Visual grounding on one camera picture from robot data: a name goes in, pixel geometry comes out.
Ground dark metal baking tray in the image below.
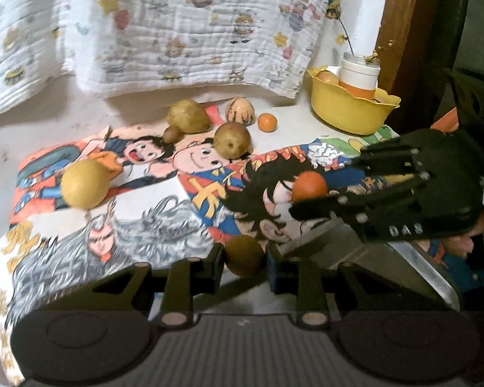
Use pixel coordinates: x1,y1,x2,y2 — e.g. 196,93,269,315
278,218,460,311

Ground brownish green pear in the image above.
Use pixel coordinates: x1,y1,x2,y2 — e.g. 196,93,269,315
213,122,252,160

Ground small orange tangerine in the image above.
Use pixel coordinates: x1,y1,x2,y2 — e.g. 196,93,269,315
291,171,328,203

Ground yellow-green lumpy pear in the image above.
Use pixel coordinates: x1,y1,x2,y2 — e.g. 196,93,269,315
166,99,211,134

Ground white printed muslin cloth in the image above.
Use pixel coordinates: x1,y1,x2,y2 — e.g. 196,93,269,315
69,0,326,99
0,0,73,114

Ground brown wooden door frame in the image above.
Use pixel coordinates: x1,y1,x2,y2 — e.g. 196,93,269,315
376,0,438,99

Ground fruit inside yellow bowl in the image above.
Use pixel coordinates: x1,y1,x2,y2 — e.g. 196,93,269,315
316,70,339,85

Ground white and orange cup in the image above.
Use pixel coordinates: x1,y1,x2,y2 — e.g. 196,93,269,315
338,52,380,101

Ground dried flower twig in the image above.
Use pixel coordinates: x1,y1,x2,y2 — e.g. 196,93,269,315
337,11,381,64

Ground brown kiwi with sticker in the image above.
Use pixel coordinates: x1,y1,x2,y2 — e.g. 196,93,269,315
224,235,265,278

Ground colourful cartoon table cloth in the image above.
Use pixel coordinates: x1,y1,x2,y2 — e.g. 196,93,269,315
0,102,484,385

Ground white printed muslin cloth left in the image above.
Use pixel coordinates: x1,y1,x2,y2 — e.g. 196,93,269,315
0,0,73,114

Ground round yellow pear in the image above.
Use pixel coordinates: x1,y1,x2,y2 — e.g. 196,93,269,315
60,160,110,210

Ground yellow plastic bowl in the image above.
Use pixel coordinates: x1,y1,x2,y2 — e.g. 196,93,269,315
307,65,401,135

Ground white printed muslin cloth right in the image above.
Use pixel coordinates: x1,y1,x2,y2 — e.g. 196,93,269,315
69,0,326,99

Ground small orange kumquat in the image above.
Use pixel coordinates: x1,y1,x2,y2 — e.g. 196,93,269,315
257,113,278,133

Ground pale striped pepino melon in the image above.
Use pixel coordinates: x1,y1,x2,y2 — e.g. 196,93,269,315
225,97,255,126

